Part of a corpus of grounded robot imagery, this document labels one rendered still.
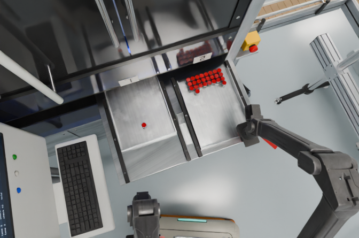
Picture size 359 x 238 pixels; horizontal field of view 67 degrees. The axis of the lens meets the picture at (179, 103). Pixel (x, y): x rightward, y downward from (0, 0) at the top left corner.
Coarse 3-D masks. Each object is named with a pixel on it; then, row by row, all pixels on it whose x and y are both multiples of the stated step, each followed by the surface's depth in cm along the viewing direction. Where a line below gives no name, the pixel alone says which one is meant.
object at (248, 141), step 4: (240, 124) 117; (244, 124) 117; (240, 128) 117; (244, 128) 114; (240, 132) 116; (244, 132) 112; (244, 136) 114; (244, 140) 115; (248, 140) 115; (252, 140) 115; (256, 140) 115; (248, 144) 115; (252, 144) 115
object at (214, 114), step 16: (224, 80) 134; (192, 96) 131; (208, 96) 132; (224, 96) 132; (192, 112) 129; (208, 112) 129; (224, 112) 130; (240, 112) 130; (208, 128) 127; (224, 128) 128; (208, 144) 125
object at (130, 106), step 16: (144, 80) 133; (112, 96) 130; (128, 96) 130; (144, 96) 131; (160, 96) 131; (112, 112) 128; (128, 112) 128; (144, 112) 128; (160, 112) 129; (128, 128) 126; (160, 128) 127; (128, 144) 124
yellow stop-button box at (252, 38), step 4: (252, 28) 126; (248, 32) 125; (252, 32) 125; (256, 32) 125; (248, 36) 125; (252, 36) 125; (256, 36) 125; (244, 40) 125; (248, 40) 124; (252, 40) 124; (256, 40) 124; (260, 40) 124; (244, 44) 126; (248, 44) 124; (252, 44) 126; (256, 44) 128; (244, 48) 128; (248, 48) 129
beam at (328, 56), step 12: (324, 36) 181; (312, 48) 190; (324, 48) 178; (336, 48) 179; (324, 60) 183; (336, 60) 176; (324, 72) 186; (336, 72) 175; (348, 72) 174; (336, 84) 179; (348, 84) 172; (348, 96) 171; (348, 108) 175
